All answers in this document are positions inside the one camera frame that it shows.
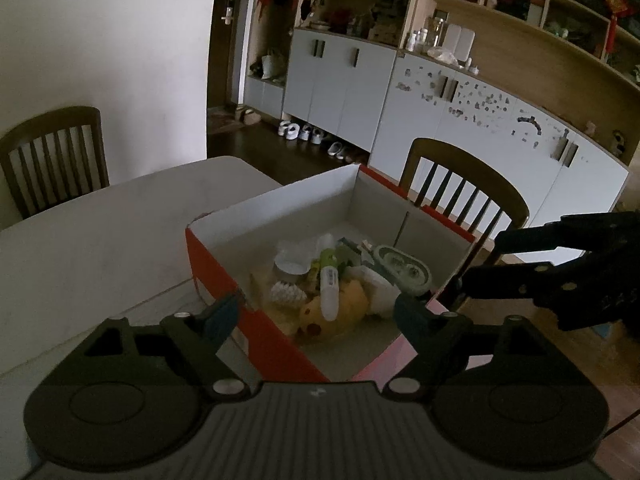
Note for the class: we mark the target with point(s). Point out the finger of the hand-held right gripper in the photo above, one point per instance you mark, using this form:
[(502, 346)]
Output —
[(525, 280), (545, 240)]

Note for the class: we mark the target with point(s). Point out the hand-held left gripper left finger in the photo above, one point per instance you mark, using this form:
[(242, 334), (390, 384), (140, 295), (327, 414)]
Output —
[(225, 315)]

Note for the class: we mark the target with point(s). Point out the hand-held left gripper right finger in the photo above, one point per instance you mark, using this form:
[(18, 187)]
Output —
[(412, 315)]

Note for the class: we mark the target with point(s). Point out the white green wet wipes pack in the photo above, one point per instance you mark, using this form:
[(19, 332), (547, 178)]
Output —
[(382, 292)]

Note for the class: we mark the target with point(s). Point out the oval green case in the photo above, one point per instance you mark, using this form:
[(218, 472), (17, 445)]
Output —
[(402, 267)]

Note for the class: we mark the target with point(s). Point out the red shoe box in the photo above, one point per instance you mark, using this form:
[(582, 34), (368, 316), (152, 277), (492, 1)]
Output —
[(280, 345)]

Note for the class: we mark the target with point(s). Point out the yellow plush toy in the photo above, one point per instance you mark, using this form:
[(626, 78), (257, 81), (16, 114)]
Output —
[(350, 310)]

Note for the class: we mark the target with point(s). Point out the cotton swab bag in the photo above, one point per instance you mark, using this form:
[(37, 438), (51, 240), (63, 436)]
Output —
[(287, 294)]

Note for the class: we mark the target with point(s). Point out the green white tube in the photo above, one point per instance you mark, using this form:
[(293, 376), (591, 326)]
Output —
[(330, 285)]

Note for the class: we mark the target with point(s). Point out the brown wooden chair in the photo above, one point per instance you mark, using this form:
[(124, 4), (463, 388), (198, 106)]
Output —
[(55, 122), (465, 157)]

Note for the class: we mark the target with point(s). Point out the white rounded container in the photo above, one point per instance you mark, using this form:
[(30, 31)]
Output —
[(459, 42)]

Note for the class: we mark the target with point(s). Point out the glass jar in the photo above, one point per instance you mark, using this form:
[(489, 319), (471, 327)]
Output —
[(436, 32)]

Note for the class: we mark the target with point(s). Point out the red hanging ornament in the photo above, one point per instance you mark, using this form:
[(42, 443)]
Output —
[(614, 2)]

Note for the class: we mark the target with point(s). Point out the dark wooden door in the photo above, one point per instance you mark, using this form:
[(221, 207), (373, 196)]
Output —
[(222, 60)]

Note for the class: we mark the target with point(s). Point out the white wall cabinet unit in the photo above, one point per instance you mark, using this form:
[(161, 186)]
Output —
[(350, 90)]

